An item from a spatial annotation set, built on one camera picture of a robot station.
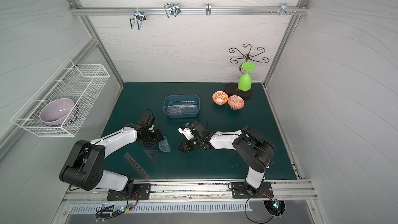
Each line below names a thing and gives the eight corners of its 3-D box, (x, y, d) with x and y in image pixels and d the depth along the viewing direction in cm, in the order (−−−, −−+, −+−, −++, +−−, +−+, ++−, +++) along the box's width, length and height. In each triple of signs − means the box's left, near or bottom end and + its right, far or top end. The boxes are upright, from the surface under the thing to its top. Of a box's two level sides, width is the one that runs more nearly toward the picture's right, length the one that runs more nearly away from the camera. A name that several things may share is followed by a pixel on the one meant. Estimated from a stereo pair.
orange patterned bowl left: (218, 108, 109) (219, 102, 104) (210, 100, 114) (210, 94, 109) (228, 101, 113) (229, 95, 109) (219, 94, 118) (220, 88, 113)
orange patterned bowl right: (235, 113, 105) (236, 109, 102) (224, 104, 110) (225, 100, 107) (245, 105, 110) (247, 101, 106) (235, 96, 115) (236, 92, 112)
